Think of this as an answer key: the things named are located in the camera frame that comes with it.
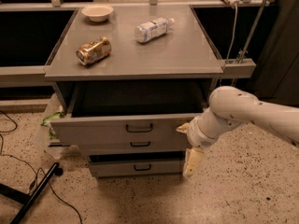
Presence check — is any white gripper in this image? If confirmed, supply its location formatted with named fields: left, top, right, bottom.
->
left=176, top=115, right=218, bottom=178

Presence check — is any grey top drawer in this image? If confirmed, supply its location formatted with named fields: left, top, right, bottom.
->
left=51, top=79, right=203, bottom=145

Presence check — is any grey drawer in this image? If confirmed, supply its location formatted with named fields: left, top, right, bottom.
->
left=78, top=138, right=187, bottom=155
left=51, top=79, right=203, bottom=145
left=89, top=151, right=185, bottom=177

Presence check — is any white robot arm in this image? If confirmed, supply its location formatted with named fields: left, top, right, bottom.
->
left=177, top=86, right=299, bottom=178

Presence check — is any grey bottom drawer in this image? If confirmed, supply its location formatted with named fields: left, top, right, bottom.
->
left=89, top=151, right=185, bottom=177

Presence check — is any grey middle drawer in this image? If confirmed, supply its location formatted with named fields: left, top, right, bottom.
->
left=78, top=138, right=187, bottom=155

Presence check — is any grey cabinet desk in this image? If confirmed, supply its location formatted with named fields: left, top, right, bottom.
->
left=44, top=4, right=225, bottom=117

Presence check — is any dark side cabinet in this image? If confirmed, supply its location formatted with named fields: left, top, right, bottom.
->
left=247, top=0, right=299, bottom=106

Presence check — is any clear plastic water bottle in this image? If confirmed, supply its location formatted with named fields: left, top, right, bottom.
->
left=135, top=18, right=176, bottom=44

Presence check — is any gold soda can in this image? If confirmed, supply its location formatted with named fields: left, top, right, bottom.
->
left=76, top=36, right=111, bottom=65

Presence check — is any green snack bag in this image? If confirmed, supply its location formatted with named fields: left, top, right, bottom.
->
left=40, top=111, right=65, bottom=141

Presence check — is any white bowl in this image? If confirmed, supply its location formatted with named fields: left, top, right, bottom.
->
left=81, top=5, right=114, bottom=22

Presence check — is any black stand leg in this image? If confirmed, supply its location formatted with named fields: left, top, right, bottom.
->
left=0, top=162, right=63, bottom=224

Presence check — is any white hanging cable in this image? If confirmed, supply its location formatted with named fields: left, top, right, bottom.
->
left=218, top=3, right=239, bottom=87

